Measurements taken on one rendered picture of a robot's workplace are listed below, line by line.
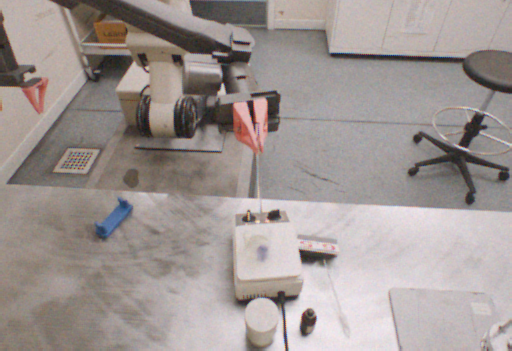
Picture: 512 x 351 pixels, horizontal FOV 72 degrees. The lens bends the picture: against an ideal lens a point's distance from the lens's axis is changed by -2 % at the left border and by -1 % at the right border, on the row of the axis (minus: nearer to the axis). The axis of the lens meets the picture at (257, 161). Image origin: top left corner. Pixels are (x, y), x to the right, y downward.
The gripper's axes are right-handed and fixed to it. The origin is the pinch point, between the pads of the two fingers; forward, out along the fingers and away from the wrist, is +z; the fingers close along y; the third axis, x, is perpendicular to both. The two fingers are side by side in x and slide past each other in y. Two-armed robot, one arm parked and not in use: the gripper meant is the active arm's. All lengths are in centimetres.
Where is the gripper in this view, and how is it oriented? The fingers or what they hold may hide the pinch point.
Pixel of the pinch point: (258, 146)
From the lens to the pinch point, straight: 50.4
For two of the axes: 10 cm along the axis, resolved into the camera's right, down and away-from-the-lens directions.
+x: 0.2, 7.1, 7.0
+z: 1.9, 6.9, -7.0
